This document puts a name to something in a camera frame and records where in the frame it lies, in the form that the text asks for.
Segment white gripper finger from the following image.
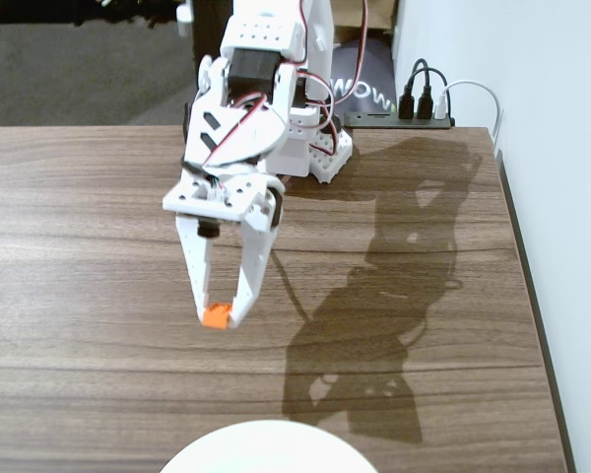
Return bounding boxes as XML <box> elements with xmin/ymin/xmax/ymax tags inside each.
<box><xmin>174</xmin><ymin>212</ymin><xmax>214</xmax><ymax>326</ymax></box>
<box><xmin>228</xmin><ymin>215</ymin><xmax>279</xmax><ymax>330</ymax></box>

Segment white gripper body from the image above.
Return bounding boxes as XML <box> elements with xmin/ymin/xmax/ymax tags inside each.
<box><xmin>162</xmin><ymin>163</ymin><xmax>285</xmax><ymax>236</ymax></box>

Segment orange lego block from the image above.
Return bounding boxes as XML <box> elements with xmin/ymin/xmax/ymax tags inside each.
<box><xmin>201</xmin><ymin>301</ymin><xmax>232</xmax><ymax>330</ymax></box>

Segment white round plate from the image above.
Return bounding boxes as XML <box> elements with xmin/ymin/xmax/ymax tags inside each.
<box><xmin>159</xmin><ymin>419</ymin><xmax>378</xmax><ymax>473</ymax></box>

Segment black power strip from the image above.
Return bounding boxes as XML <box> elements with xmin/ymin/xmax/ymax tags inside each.
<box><xmin>344</xmin><ymin>109</ymin><xmax>457</xmax><ymax>131</ymax></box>

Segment dark bag with white letters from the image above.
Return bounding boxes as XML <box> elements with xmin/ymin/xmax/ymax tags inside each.
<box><xmin>324</xmin><ymin>27</ymin><xmax>400</xmax><ymax>117</ymax></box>

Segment small white object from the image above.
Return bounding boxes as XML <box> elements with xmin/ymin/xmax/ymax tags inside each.
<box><xmin>175</xmin><ymin>2</ymin><xmax>195</xmax><ymax>37</ymax></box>

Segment brown cardboard box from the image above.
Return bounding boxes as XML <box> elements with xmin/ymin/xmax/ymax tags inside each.
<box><xmin>332</xmin><ymin>0</ymin><xmax>400</xmax><ymax>32</ymax></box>

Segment black plug with cable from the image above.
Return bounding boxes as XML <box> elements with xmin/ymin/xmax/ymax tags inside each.
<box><xmin>408</xmin><ymin>66</ymin><xmax>450</xmax><ymax>120</ymax></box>
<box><xmin>397</xmin><ymin>58</ymin><xmax>430</xmax><ymax>120</ymax></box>

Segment white usb cable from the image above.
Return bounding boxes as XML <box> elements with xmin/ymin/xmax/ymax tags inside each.
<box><xmin>434</xmin><ymin>79</ymin><xmax>504</xmax><ymax>150</ymax></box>

